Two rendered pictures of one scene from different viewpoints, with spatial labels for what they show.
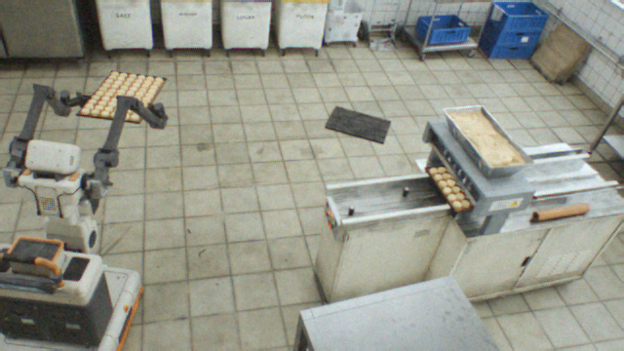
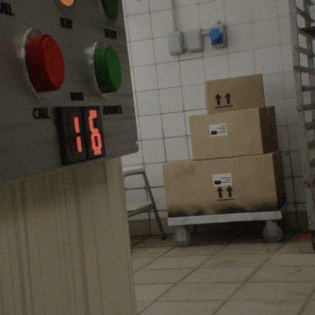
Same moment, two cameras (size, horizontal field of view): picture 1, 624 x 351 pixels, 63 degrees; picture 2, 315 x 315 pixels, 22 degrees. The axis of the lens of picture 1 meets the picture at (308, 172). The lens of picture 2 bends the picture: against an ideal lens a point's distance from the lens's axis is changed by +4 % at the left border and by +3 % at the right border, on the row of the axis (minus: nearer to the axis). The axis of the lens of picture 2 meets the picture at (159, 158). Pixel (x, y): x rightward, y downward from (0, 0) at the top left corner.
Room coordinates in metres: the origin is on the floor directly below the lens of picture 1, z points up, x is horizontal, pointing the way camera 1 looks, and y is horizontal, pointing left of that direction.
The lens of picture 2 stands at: (2.49, 0.16, 0.72)
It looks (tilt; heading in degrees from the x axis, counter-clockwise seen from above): 3 degrees down; 218
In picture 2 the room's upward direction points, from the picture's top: 6 degrees counter-clockwise
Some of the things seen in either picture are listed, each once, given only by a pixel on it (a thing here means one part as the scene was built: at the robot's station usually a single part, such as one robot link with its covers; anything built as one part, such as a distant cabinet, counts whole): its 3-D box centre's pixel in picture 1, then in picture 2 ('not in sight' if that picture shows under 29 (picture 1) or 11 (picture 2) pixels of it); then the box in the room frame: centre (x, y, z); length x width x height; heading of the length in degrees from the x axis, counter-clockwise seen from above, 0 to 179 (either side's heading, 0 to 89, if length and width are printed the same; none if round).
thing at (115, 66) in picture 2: not in sight; (103, 71); (2.10, -0.19, 0.76); 0.03 x 0.02 x 0.03; 22
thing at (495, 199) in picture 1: (469, 174); not in sight; (2.48, -1.00, 1.01); 0.72 x 0.33 x 0.34; 22
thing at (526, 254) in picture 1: (499, 226); not in sight; (2.66, -1.44, 0.42); 1.28 x 0.72 x 0.84; 112
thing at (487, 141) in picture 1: (484, 140); not in sight; (2.47, -1.00, 1.28); 0.54 x 0.27 x 0.06; 22
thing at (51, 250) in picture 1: (37, 256); not in sight; (1.48, 1.26, 0.87); 0.23 x 0.15 x 0.11; 92
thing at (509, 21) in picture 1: (517, 16); not in sight; (6.41, -2.33, 0.50); 0.60 x 0.40 x 0.20; 111
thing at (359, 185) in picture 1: (466, 172); not in sight; (2.65, -1.05, 0.87); 2.01 x 0.03 x 0.07; 112
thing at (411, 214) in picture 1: (489, 203); not in sight; (2.38, -1.16, 0.87); 2.01 x 0.03 x 0.07; 112
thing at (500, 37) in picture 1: (511, 30); not in sight; (6.41, -2.33, 0.30); 0.60 x 0.40 x 0.20; 108
